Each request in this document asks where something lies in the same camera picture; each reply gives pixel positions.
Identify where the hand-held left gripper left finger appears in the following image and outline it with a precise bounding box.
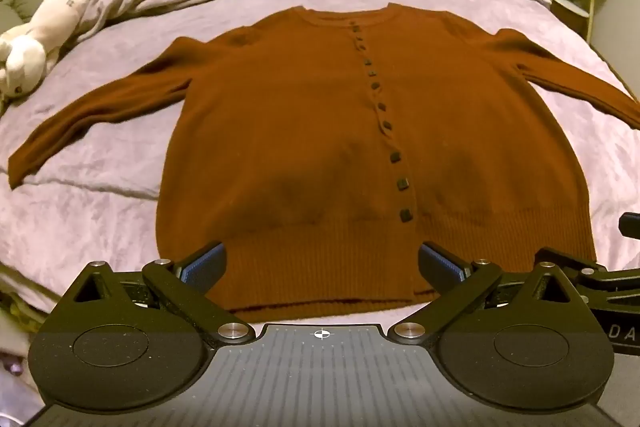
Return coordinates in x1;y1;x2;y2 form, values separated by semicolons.
60;241;257;344

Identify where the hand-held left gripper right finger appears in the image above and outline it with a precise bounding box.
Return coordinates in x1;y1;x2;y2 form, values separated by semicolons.
387;241;586;344

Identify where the bed with lilac sheet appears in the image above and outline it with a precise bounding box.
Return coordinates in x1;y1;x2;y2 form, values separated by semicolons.
0;0;640;323

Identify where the brown button cardigan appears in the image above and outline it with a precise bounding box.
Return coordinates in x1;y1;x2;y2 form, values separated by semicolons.
7;5;640;323

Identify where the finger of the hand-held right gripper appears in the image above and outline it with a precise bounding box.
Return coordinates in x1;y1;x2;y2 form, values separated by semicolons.
535;247;640;291
618;212;640;238

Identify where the white plush toy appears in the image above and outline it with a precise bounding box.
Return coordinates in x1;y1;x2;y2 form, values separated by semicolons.
0;0;123;100

